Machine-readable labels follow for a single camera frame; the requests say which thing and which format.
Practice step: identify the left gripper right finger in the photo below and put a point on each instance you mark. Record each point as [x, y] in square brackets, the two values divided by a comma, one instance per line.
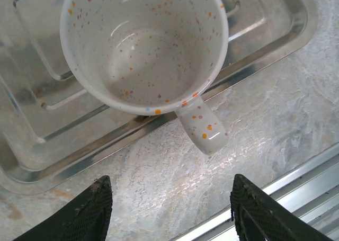
[259, 219]

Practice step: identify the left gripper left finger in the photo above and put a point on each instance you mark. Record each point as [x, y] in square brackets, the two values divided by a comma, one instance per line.
[84, 217]

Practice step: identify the white speckled ceramic mug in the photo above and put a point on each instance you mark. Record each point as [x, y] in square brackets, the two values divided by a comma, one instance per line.
[145, 39]

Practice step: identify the metal tray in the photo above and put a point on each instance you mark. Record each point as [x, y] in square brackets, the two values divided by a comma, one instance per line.
[39, 92]

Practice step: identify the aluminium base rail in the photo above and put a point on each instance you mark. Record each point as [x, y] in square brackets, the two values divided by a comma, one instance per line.
[304, 188]

